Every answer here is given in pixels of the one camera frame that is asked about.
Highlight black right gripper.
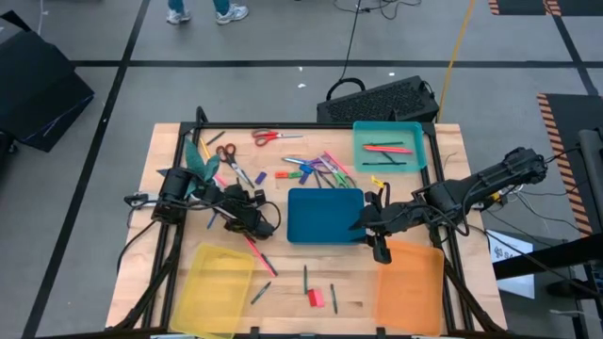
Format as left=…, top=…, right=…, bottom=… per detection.
left=348, top=195, right=406, bottom=266

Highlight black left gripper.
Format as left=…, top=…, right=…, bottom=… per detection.
left=224, top=198, right=278, bottom=240

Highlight dark blue plastic bin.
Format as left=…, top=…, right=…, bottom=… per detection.
left=286, top=187, right=367, bottom=247

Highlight green plant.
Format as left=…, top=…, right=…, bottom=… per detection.
left=157, top=137, right=222, bottom=199

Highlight orange pencil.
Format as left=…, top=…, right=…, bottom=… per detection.
left=362, top=144, right=415, bottom=153

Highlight orange translucent plastic bin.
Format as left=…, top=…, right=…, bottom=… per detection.
left=374, top=238, right=447, bottom=337

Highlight blue and purple scissors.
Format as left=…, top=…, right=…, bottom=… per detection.
left=281, top=155, right=332, bottom=176

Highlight green scissors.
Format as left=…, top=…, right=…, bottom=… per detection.
left=318, top=154, right=358, bottom=190

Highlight teal translucent plastic bin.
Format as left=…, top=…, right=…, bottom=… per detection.
left=351, top=120, right=428, bottom=174

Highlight black computer tower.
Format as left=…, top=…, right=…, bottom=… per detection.
left=316, top=74, right=441, bottom=125

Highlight white sign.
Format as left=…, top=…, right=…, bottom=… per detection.
left=486, top=229, right=537, bottom=300

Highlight black neighbouring stand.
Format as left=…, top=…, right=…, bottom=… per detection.
left=492, top=127, right=603, bottom=339

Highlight person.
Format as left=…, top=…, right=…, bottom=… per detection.
left=164, top=0, right=251, bottom=26

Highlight black mat hazard stripes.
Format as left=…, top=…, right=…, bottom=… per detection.
left=536, top=92, right=603, bottom=237

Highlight yellow hanging cable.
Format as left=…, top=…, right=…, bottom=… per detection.
left=436, top=0, right=478, bottom=122

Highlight black hanging cable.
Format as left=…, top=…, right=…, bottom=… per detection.
left=324, top=0, right=424, bottom=103

